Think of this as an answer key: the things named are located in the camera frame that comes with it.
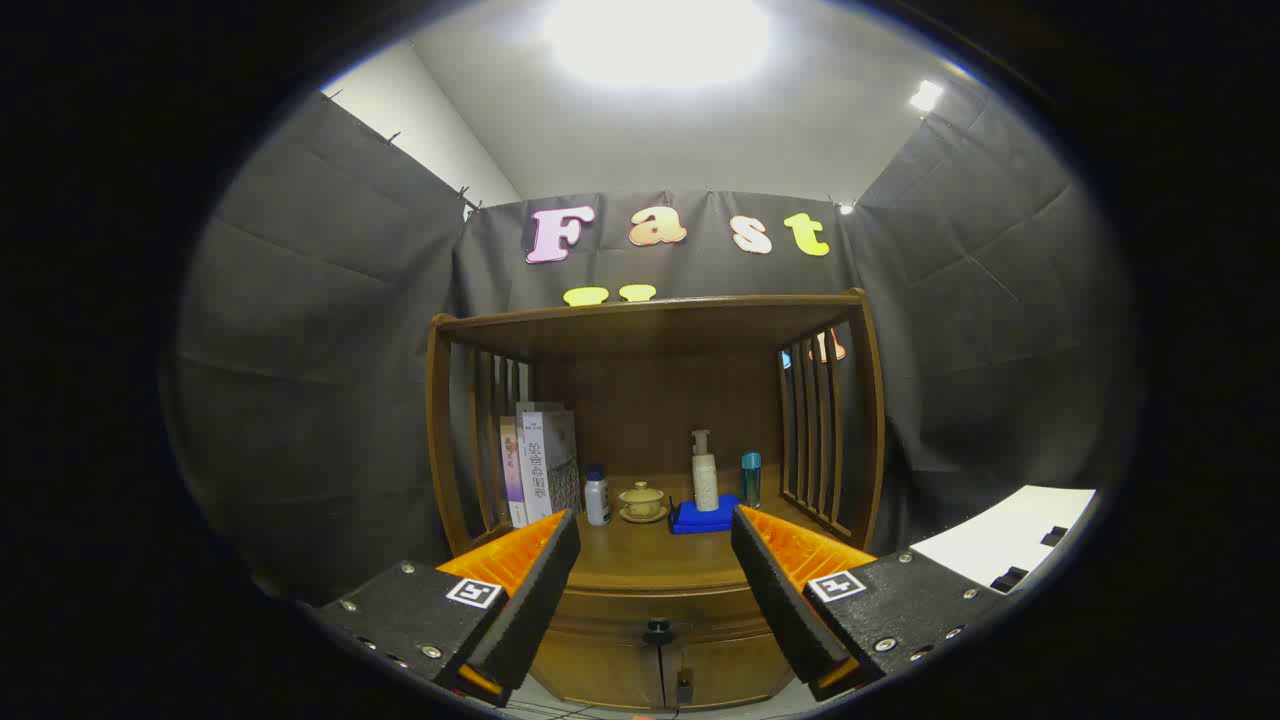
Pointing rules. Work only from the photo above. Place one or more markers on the blue folded cloth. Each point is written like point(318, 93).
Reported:
point(690, 520)

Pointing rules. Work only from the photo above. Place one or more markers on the wooden cabinet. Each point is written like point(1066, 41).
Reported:
point(650, 400)

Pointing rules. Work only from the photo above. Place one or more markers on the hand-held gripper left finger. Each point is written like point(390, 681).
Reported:
point(530, 600)

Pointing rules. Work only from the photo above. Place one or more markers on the large ceiling light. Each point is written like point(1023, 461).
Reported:
point(655, 40)

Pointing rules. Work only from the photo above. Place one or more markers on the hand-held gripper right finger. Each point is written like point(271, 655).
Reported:
point(780, 600)

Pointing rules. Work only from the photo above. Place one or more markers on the wooden drawer with black knob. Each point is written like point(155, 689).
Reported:
point(610, 615)

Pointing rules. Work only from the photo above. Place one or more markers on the small ceiling spotlight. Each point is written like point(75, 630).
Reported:
point(926, 96)

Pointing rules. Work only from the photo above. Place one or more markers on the thin purple book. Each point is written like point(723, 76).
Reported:
point(511, 470)

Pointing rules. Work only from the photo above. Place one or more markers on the wooden countertop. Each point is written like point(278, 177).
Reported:
point(640, 555)

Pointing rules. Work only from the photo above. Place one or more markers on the yellow lidded teacup with saucer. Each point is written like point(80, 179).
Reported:
point(641, 500)

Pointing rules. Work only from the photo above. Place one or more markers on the white bottle with blue cap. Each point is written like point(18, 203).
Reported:
point(597, 500)

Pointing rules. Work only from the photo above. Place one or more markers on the white filing cabinet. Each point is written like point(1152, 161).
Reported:
point(990, 540)

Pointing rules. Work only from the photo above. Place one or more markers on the grey white patterned book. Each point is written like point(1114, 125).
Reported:
point(548, 460)

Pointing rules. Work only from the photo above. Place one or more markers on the white pump bottle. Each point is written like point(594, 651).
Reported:
point(705, 480)

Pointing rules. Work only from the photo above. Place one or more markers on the clear bottle with blue cap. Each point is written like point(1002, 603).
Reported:
point(751, 480)

